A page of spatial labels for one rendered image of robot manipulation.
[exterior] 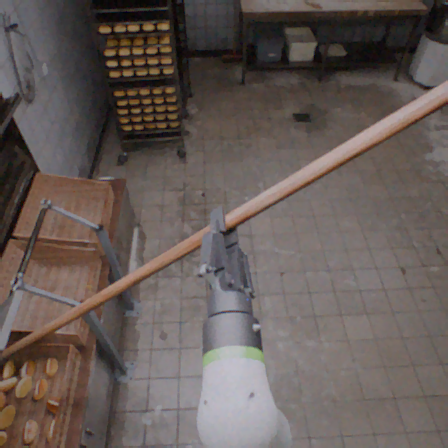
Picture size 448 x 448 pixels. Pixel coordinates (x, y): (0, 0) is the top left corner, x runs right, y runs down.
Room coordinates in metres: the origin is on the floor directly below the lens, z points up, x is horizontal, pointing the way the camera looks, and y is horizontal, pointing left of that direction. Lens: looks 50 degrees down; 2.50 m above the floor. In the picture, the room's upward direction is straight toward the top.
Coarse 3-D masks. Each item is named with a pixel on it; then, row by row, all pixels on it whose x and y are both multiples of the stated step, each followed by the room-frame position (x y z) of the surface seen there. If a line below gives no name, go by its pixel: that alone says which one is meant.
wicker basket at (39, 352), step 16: (32, 352) 0.70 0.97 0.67; (48, 352) 0.70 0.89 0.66; (64, 352) 0.71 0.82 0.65; (0, 368) 0.64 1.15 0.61; (16, 368) 0.64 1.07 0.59; (64, 368) 0.64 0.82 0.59; (16, 384) 0.56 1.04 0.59; (32, 384) 0.56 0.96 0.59; (48, 384) 0.56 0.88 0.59; (64, 384) 0.52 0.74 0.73; (16, 400) 0.49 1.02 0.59; (32, 400) 0.49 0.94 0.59; (64, 400) 0.46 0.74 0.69; (16, 416) 0.42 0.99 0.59; (32, 416) 0.42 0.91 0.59; (48, 416) 0.42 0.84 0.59; (64, 416) 0.40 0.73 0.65; (16, 432) 0.35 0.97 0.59; (64, 432) 0.34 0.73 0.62
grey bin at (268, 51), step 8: (256, 32) 5.13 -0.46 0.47; (264, 32) 5.13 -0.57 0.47; (272, 32) 5.13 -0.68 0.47; (280, 32) 5.15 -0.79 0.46; (256, 40) 4.90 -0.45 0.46; (264, 40) 4.88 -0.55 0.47; (272, 40) 4.88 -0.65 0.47; (280, 40) 4.88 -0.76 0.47; (256, 48) 4.89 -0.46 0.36; (264, 48) 4.80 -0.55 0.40; (272, 48) 4.79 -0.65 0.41; (280, 48) 4.81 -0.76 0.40; (256, 56) 4.86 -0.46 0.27; (264, 56) 4.80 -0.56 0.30; (272, 56) 4.81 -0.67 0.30; (280, 56) 4.81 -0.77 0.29
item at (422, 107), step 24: (432, 96) 0.47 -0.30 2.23; (384, 120) 0.48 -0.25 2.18; (408, 120) 0.46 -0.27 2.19; (360, 144) 0.46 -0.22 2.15; (312, 168) 0.47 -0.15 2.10; (336, 168) 0.46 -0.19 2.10; (264, 192) 0.47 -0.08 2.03; (288, 192) 0.46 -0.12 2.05; (240, 216) 0.45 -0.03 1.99; (192, 240) 0.46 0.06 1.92; (168, 264) 0.44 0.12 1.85; (120, 288) 0.44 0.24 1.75; (72, 312) 0.44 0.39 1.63
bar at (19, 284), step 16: (48, 208) 1.28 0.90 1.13; (32, 240) 1.04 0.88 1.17; (112, 256) 1.28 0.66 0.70; (16, 288) 0.78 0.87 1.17; (32, 288) 0.82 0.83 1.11; (128, 304) 1.28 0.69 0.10; (96, 320) 0.82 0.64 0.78; (96, 336) 0.80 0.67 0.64; (112, 352) 0.80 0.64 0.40; (128, 368) 0.84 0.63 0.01
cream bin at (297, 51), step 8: (288, 32) 5.28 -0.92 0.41; (296, 32) 5.29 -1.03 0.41; (304, 32) 5.30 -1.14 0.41; (288, 40) 4.91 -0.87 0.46; (296, 40) 5.06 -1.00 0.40; (304, 40) 5.07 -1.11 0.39; (312, 40) 5.02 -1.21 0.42; (288, 48) 4.90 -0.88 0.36; (296, 48) 4.81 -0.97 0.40; (304, 48) 4.81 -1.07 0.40; (312, 48) 4.83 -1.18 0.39; (288, 56) 4.86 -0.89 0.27; (296, 56) 4.81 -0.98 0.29; (304, 56) 4.82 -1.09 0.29; (312, 56) 4.84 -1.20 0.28
